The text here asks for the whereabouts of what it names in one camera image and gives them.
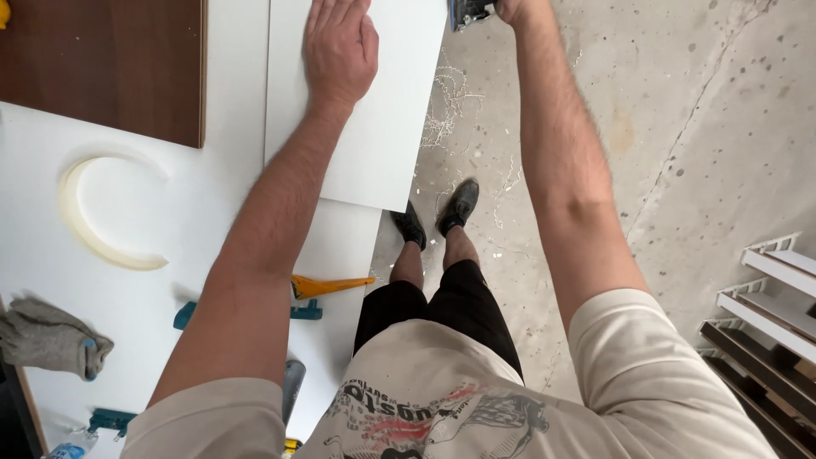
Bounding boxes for person's left hand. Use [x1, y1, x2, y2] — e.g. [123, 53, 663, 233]
[302, 0, 381, 120]

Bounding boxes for person's right hand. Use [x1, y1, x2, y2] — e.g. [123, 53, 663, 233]
[494, 0, 555, 28]

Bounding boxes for blue and black power tool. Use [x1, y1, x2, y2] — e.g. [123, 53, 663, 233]
[449, 0, 499, 33]

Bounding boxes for white laminated board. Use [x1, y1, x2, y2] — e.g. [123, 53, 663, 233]
[264, 0, 449, 213]

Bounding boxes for scattered white shavings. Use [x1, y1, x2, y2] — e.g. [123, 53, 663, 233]
[416, 48, 531, 264]

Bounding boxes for black right shoe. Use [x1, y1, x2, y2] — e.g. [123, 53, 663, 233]
[435, 178, 481, 238]

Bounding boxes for black shoe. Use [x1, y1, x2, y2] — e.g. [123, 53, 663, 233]
[435, 178, 481, 238]
[389, 200, 428, 252]

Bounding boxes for black left shoe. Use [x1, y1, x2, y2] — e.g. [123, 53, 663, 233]
[389, 200, 428, 252]

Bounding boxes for person's right leg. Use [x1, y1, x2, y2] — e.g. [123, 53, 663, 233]
[441, 224, 481, 272]

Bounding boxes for person's leg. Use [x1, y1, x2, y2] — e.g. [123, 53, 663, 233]
[441, 224, 481, 272]
[388, 240, 426, 292]

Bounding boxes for person's left leg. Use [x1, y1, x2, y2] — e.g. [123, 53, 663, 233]
[388, 240, 426, 292]

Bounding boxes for black shorts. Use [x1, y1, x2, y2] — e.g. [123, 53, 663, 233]
[352, 258, 525, 383]

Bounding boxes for orange plastic hand tool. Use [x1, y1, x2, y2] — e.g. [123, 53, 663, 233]
[291, 273, 377, 301]

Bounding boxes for teal bar clamp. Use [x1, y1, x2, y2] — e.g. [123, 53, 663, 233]
[173, 299, 323, 332]

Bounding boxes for brown wood-grain board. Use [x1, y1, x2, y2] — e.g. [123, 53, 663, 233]
[0, 0, 209, 149]

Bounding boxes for beige printed t-shirt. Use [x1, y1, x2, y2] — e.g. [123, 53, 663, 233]
[120, 289, 780, 459]

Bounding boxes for stack of laminated boards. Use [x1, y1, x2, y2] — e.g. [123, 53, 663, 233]
[694, 231, 816, 459]

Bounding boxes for grey cylindrical tube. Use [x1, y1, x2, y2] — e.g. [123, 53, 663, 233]
[282, 359, 307, 427]

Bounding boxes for cream curved edge strip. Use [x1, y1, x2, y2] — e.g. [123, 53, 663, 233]
[59, 156, 170, 272]

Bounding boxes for grey work glove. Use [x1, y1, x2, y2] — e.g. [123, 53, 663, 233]
[0, 296, 116, 383]

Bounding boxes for clear plastic water bottle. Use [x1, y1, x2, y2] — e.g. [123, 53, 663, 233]
[41, 427, 100, 459]

